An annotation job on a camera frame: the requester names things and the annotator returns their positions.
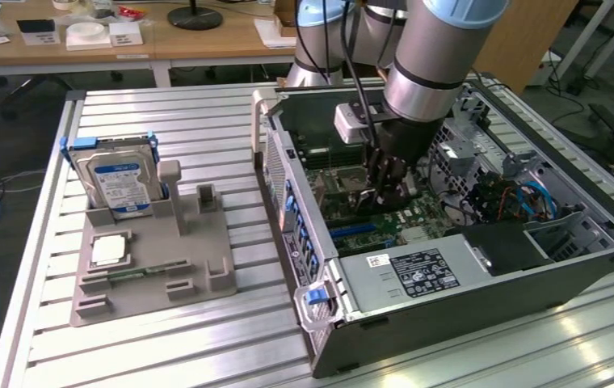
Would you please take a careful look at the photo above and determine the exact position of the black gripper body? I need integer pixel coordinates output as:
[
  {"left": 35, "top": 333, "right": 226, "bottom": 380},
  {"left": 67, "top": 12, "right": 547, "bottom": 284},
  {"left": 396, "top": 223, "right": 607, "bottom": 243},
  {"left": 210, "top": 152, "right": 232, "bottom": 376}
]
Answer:
[{"left": 375, "top": 116, "right": 443, "bottom": 163}]

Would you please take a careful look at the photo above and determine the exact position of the CPU socket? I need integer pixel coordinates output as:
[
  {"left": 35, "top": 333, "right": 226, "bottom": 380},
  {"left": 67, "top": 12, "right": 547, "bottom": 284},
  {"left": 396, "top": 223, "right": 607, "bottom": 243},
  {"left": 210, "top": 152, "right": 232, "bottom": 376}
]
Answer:
[{"left": 335, "top": 166, "right": 370, "bottom": 190}]

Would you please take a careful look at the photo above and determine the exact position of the green motherboard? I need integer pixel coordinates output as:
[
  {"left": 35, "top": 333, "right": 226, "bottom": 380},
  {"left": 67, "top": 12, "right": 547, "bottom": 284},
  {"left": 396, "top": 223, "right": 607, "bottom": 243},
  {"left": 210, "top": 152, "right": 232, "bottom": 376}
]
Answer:
[{"left": 294, "top": 137, "right": 466, "bottom": 259}]

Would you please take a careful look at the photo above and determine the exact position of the silver disk bay cage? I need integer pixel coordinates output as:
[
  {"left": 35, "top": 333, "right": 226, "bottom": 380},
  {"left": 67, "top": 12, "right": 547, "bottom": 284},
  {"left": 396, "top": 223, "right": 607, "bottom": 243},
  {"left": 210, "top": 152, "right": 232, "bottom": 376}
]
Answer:
[{"left": 426, "top": 117, "right": 503, "bottom": 199}]

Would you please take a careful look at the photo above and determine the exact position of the blue expansion slot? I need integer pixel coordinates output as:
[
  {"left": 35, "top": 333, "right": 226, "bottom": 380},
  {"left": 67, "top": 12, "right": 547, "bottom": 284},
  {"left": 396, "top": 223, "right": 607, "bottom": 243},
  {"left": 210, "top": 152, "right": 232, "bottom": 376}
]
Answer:
[{"left": 330, "top": 224, "right": 372, "bottom": 239}]

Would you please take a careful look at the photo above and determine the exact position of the grey power supply unit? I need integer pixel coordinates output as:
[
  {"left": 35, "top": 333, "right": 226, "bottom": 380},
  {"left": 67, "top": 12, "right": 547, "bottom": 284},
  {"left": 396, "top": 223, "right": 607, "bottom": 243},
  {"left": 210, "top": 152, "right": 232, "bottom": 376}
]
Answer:
[{"left": 339, "top": 234, "right": 495, "bottom": 316}]

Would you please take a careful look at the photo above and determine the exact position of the open dark grey PC case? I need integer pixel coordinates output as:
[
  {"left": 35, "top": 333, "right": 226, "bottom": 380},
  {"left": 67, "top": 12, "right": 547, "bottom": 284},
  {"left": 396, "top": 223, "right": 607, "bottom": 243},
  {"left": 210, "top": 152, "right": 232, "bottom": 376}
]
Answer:
[{"left": 251, "top": 72, "right": 614, "bottom": 380}]

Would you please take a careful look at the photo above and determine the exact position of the wooden cabinet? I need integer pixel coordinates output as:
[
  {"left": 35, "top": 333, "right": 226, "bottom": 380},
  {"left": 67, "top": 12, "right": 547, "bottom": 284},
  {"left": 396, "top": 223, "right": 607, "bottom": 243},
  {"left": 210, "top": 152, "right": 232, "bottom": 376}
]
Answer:
[{"left": 468, "top": 0, "right": 581, "bottom": 95}]

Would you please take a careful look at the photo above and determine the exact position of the white paper stack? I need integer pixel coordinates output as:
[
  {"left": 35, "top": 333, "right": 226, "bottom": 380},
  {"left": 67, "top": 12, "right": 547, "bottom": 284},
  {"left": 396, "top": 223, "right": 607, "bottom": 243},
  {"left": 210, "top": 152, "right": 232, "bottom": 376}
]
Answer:
[{"left": 255, "top": 19, "right": 299, "bottom": 49}]

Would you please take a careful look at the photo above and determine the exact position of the cardboard box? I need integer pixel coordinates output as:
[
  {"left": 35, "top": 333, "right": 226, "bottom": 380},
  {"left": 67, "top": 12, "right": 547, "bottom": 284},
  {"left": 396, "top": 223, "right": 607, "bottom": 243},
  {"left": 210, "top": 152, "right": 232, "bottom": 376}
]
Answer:
[{"left": 274, "top": 0, "right": 302, "bottom": 29}]

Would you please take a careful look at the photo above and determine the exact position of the wooden desk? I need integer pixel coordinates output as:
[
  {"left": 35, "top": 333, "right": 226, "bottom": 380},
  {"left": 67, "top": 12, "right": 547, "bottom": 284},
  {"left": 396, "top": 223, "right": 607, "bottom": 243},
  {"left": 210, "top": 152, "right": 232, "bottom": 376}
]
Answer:
[
  {"left": 154, "top": 0, "right": 448, "bottom": 88},
  {"left": 0, "top": 0, "right": 156, "bottom": 78}
]

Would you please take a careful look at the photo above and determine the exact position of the grey parts rack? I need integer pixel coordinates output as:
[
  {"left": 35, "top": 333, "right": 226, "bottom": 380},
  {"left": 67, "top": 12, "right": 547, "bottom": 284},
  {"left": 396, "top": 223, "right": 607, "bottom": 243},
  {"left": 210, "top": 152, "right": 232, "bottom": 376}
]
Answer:
[{"left": 71, "top": 159, "right": 239, "bottom": 327}]

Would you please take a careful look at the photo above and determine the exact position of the hard disk with blue caddy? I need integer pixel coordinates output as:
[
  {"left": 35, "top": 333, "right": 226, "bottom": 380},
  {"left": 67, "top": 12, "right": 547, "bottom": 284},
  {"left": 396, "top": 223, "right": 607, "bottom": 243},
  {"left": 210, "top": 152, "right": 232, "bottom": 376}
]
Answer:
[{"left": 62, "top": 131, "right": 164, "bottom": 221}]

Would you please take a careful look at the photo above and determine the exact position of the black round lamp base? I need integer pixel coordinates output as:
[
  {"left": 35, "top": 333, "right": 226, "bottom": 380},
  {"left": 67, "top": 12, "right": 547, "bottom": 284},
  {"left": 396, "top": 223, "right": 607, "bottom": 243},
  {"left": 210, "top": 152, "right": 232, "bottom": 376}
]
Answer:
[{"left": 167, "top": 0, "right": 226, "bottom": 32}]

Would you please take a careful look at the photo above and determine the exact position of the green RAM stick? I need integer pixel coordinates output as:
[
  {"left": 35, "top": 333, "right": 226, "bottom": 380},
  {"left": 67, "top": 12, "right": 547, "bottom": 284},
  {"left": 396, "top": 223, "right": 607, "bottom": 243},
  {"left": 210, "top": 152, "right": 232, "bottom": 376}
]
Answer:
[{"left": 107, "top": 264, "right": 179, "bottom": 282}]

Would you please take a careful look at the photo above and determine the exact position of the silver CPU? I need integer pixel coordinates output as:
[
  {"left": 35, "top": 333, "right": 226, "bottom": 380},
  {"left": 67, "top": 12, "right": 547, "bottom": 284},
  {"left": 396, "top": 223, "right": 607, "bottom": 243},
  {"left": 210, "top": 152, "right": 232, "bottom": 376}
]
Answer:
[{"left": 91, "top": 236, "right": 131, "bottom": 266}]

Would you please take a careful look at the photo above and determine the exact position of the small white box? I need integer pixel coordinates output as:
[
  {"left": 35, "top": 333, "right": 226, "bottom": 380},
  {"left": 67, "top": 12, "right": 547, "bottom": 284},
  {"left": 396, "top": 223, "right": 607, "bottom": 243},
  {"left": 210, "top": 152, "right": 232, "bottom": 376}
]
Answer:
[{"left": 108, "top": 20, "right": 144, "bottom": 46}]

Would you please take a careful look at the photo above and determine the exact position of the flat white box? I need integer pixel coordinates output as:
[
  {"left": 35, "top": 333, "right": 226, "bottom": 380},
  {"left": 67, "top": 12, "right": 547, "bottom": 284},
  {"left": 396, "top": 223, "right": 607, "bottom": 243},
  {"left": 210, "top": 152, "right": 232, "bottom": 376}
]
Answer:
[{"left": 66, "top": 31, "right": 115, "bottom": 52}]

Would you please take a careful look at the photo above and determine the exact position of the white round bowl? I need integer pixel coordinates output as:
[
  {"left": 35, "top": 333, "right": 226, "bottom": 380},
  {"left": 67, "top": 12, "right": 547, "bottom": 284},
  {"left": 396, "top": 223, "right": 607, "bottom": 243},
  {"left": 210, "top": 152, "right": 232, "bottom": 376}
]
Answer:
[{"left": 67, "top": 22, "right": 107, "bottom": 40}]

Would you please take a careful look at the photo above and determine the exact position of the white box with black top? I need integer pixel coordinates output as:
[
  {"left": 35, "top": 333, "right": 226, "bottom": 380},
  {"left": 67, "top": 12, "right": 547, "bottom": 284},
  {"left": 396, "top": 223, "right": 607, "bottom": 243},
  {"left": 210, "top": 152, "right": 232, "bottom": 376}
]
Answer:
[{"left": 15, "top": 19, "right": 64, "bottom": 46}]

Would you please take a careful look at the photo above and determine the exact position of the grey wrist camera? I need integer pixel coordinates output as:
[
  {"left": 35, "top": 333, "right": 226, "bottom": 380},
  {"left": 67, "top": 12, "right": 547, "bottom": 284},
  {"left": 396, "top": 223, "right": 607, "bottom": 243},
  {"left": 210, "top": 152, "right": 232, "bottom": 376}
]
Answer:
[{"left": 334, "top": 103, "right": 379, "bottom": 145}]

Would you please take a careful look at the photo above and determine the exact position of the red and black wire bundle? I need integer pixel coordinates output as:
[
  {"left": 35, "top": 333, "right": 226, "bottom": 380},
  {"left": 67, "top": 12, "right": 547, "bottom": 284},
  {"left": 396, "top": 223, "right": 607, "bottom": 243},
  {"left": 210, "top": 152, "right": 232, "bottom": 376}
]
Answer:
[{"left": 474, "top": 181, "right": 522, "bottom": 223}]

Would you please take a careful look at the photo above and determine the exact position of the blue wire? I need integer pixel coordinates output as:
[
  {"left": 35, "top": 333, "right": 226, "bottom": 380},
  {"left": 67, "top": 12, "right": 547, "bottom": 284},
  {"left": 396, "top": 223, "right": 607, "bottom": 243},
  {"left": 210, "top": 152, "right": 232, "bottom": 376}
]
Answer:
[{"left": 516, "top": 181, "right": 560, "bottom": 221}]

